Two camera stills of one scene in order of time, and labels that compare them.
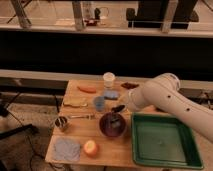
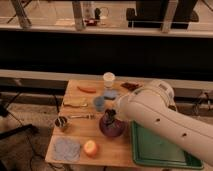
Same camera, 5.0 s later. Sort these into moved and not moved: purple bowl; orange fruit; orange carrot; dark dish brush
Moved: dark dish brush
Not moved: orange carrot; orange fruit; purple bowl
